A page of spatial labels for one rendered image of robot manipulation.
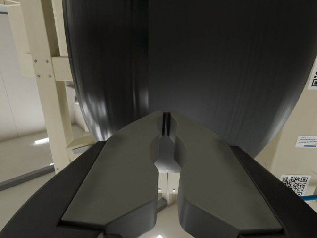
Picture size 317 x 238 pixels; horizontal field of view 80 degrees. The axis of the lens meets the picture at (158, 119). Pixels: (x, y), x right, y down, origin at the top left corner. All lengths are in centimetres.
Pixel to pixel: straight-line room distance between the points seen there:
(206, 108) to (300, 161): 40
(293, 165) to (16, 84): 1123
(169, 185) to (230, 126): 66
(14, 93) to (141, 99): 1125
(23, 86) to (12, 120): 175
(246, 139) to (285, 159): 31
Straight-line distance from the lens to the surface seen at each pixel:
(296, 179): 61
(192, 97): 21
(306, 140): 56
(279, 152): 55
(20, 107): 1161
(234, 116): 23
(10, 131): 1191
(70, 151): 103
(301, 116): 53
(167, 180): 85
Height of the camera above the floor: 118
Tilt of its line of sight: 21 degrees up
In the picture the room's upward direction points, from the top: 179 degrees counter-clockwise
